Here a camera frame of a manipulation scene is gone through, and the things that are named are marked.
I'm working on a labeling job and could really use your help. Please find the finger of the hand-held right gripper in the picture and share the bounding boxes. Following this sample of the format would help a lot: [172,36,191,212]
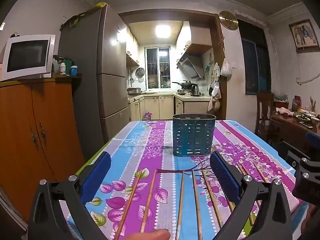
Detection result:
[285,131,320,170]
[292,157,320,206]

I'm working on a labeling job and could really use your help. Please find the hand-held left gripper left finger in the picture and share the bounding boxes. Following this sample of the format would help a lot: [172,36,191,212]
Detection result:
[28,151,112,240]

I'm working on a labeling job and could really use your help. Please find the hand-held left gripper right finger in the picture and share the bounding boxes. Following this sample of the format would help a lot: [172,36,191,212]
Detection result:
[209,151,292,240]

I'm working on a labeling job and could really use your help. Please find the row of wooden chopsticks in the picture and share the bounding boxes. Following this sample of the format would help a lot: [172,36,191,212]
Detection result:
[114,162,270,240]

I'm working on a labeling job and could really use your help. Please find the blue perforated utensil holder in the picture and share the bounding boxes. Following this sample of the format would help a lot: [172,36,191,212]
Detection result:
[172,113,217,157]

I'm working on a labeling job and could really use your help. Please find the person's left hand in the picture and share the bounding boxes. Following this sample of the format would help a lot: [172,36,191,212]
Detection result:
[124,229,171,240]

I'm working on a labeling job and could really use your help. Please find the dark wooden side table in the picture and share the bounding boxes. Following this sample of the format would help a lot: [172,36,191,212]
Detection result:
[271,110,320,155]

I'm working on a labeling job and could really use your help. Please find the red bottle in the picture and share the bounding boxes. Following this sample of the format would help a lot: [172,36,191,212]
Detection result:
[292,95,302,112]

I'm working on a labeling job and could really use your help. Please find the pink cloth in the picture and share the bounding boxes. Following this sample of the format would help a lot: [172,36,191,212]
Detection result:
[276,107,293,117]

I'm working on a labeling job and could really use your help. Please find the wooden chair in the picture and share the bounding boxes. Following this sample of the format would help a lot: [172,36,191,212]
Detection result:
[254,92,275,140]

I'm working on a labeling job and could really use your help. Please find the floral tablecloth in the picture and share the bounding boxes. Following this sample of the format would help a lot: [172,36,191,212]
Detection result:
[60,119,309,240]

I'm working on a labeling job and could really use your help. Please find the hanging cloth bags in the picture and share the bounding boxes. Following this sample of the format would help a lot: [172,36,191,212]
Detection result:
[207,81,222,112]

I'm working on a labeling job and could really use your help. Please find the orange wooden cabinet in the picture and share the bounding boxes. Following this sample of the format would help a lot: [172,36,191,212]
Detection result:
[0,74,87,223]

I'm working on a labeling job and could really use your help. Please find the beige lower kitchen cabinets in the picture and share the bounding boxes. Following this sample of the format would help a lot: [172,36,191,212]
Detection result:
[129,94,212,122]

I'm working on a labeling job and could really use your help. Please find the dark window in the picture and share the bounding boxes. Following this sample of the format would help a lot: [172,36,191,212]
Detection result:
[236,19,272,96]

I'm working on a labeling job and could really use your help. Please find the black wok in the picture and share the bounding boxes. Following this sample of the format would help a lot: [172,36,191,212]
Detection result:
[172,80,198,89]

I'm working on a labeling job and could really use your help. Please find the white plastic bag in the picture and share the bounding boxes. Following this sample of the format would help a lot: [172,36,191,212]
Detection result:
[220,57,233,77]

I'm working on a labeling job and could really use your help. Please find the steel range hood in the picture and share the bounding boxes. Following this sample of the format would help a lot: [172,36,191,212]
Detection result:
[176,54,204,80]

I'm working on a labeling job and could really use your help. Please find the grey refrigerator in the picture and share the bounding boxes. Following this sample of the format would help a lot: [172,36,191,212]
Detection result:
[58,4,132,160]

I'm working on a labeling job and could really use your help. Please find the barred kitchen window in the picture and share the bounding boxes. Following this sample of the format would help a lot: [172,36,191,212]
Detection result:
[144,46,172,90]

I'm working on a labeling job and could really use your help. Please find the white microwave oven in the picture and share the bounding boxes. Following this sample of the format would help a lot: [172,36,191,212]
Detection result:
[1,34,56,82]

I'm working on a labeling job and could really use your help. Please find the upper cabinet above hood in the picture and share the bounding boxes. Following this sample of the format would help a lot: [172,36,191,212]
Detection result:
[176,21,213,55]

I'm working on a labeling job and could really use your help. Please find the ceiling light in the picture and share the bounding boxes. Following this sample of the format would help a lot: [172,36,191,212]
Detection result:
[155,25,172,38]

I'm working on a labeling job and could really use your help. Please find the framed wall picture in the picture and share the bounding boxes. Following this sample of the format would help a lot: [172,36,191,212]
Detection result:
[288,19,320,53]

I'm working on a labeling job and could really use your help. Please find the beige upper wall cabinets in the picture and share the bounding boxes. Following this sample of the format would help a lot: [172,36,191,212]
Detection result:
[125,26,140,67]

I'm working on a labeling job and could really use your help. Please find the gold wall clock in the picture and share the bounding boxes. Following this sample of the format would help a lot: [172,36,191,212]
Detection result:
[219,10,239,31]

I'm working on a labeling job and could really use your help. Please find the green strap bundle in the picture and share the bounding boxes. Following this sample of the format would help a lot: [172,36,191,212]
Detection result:
[61,12,87,28]

